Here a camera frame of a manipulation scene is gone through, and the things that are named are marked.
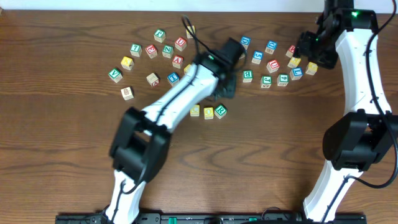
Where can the yellow block far right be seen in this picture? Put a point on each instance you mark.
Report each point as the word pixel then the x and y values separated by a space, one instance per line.
pixel 311 68

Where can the yellow block centre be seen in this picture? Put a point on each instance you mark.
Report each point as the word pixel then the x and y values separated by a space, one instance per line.
pixel 187 69

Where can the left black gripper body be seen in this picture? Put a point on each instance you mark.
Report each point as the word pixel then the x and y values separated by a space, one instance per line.
pixel 226 90

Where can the green j block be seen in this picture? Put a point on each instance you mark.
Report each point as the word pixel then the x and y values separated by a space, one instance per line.
pixel 266 81
pixel 159 35

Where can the blue T block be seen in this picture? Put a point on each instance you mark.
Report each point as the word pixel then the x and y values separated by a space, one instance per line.
pixel 173 78

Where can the blue 5 block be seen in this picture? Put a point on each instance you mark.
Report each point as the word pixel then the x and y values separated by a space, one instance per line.
pixel 257 57

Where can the green Z block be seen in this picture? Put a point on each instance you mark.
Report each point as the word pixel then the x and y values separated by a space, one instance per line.
pixel 167 51

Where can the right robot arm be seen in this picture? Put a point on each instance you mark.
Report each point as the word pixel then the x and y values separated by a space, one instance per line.
pixel 368 128

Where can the red u block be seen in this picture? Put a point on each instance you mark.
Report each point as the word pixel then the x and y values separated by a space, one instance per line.
pixel 272 66
pixel 180 44

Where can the green 7 block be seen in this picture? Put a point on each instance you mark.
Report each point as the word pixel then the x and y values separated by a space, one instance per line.
pixel 136 50

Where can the green J block top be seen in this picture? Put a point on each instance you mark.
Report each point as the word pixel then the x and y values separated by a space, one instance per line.
pixel 159 35

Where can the green V block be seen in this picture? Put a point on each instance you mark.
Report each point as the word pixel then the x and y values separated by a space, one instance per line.
pixel 115 75

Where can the green B block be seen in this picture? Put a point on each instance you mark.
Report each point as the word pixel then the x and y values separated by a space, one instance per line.
pixel 247 76

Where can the yellow O block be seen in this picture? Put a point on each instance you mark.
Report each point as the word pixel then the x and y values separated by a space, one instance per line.
pixel 208 113

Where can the red A block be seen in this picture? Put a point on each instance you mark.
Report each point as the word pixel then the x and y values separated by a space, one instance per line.
pixel 177 61

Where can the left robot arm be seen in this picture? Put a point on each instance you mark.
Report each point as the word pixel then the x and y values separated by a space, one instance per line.
pixel 142 141

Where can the white red-sided block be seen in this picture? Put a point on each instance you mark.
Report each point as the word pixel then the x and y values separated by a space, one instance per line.
pixel 153 79

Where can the red U block right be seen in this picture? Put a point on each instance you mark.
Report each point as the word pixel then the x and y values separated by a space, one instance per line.
pixel 272 66

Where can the red U block left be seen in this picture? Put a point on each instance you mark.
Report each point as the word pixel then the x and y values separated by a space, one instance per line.
pixel 180 44

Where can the green 4 block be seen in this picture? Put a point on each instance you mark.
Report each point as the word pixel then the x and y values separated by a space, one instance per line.
pixel 282 80

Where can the green R block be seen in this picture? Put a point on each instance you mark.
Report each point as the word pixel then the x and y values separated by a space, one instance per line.
pixel 220 111

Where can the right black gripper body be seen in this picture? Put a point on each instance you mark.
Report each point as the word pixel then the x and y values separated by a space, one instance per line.
pixel 306 45

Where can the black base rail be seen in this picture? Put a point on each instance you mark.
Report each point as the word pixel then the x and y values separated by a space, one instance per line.
pixel 156 218

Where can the blue L block right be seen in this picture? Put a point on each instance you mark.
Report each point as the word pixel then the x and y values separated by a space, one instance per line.
pixel 296 73

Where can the green J block right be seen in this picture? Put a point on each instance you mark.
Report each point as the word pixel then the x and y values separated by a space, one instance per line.
pixel 266 81

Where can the red M block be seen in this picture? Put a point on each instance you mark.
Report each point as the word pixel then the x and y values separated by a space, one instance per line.
pixel 290 51

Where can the yellow K block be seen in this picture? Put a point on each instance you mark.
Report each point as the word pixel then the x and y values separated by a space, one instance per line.
pixel 127 63

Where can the red E block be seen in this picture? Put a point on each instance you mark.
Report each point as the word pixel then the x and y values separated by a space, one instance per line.
pixel 151 51

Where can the blue D block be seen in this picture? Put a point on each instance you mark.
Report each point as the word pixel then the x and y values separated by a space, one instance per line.
pixel 245 41

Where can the yellow C block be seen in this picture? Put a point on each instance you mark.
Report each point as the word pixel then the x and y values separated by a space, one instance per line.
pixel 195 111

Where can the plain picture block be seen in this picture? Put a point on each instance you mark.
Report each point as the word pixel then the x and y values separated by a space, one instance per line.
pixel 127 93

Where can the yellow block top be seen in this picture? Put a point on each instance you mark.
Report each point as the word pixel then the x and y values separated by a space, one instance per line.
pixel 190 31

